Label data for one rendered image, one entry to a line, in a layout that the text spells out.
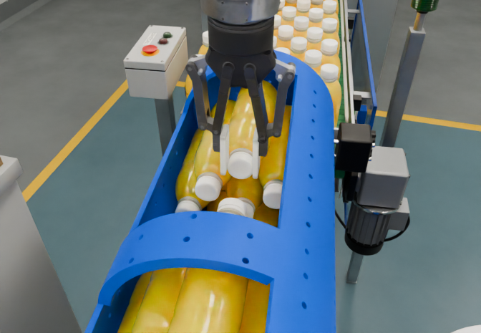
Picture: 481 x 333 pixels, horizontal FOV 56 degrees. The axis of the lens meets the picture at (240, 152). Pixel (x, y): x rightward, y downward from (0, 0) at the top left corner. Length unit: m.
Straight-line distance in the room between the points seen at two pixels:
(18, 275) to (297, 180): 0.76
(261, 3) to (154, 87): 0.67
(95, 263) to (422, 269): 1.40
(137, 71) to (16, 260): 0.50
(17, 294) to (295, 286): 0.82
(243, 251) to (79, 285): 1.60
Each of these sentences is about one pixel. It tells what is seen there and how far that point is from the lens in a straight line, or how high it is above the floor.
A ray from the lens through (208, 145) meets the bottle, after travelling 0.72.
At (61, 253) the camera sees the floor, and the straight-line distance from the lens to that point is 2.17.
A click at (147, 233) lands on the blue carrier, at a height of 1.21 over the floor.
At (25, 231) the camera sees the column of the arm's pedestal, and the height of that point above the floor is 0.82.
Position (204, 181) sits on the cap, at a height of 1.13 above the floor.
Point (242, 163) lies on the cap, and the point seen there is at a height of 1.18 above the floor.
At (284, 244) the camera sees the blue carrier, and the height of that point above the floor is 1.21.
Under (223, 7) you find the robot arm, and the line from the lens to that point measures 0.48.
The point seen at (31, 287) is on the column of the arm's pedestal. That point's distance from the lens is 1.22.
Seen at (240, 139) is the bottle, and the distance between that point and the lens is 0.66.
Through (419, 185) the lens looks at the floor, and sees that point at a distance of 2.49.
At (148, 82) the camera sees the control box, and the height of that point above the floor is 1.05.
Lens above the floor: 1.60
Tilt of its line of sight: 40 degrees down
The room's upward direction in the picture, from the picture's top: straight up
